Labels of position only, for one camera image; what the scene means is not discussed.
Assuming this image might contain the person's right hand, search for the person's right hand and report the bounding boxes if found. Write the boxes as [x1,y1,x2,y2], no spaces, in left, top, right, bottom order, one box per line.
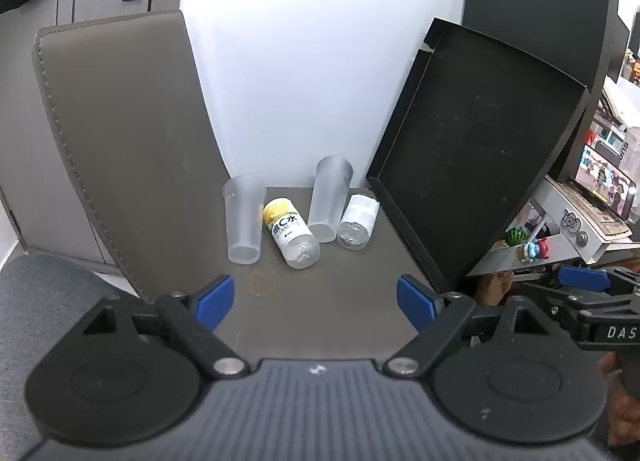
[597,351,640,448]

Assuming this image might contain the translucent plastic container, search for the translucent plastic container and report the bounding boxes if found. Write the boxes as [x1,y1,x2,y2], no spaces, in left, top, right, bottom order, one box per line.
[620,126,640,222]

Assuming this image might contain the watermelon toy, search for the watermelon toy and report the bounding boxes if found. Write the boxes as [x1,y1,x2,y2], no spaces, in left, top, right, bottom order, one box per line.
[505,225,532,247]

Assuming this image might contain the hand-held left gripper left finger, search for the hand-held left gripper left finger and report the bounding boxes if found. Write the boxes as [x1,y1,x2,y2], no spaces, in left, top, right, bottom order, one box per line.
[80,275,251,382]

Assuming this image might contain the translucent plastic cup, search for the translucent plastic cup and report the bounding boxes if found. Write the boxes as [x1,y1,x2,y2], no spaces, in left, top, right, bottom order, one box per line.
[307,155,354,243]
[222,174,267,264]

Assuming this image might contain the person's bare foot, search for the person's bare foot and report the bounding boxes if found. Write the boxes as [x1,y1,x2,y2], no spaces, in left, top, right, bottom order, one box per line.
[472,271,513,305]

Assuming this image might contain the tan rubber band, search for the tan rubber band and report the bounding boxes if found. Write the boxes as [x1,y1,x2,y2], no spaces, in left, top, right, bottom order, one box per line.
[249,272,277,298]

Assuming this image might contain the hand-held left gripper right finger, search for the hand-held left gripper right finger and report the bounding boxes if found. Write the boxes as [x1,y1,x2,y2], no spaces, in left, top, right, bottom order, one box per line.
[382,275,556,382]

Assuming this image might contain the grey cloth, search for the grey cloth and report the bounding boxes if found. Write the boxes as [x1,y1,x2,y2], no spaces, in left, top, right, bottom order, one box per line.
[0,253,151,461]

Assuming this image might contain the grey leather mat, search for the grey leather mat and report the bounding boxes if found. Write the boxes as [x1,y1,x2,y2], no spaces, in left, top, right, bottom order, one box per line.
[32,10,451,362]

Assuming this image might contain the black rectangular tray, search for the black rectangular tray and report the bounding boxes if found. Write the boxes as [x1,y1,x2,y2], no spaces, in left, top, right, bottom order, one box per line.
[365,17,601,294]

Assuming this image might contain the white label clear bottle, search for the white label clear bottle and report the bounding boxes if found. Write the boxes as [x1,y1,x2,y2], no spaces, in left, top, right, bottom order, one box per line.
[337,194,381,251]

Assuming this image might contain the blue toy figure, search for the blue toy figure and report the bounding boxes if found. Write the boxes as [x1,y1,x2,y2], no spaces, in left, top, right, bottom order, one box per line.
[517,237,553,262]

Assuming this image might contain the white printed box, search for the white printed box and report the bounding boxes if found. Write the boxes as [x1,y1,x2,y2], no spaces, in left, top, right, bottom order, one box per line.
[530,174,640,264]

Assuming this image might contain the phone with lit screen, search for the phone with lit screen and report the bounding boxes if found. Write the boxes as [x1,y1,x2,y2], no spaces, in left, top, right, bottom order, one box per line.
[575,141,638,219]

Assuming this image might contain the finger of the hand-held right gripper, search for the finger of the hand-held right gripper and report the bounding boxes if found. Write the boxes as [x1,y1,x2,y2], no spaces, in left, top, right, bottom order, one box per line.
[520,282,601,329]
[558,265,640,294]

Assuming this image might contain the yellow label plastic bottle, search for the yellow label plastic bottle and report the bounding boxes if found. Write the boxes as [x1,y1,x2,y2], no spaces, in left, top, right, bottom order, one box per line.
[263,197,321,270]

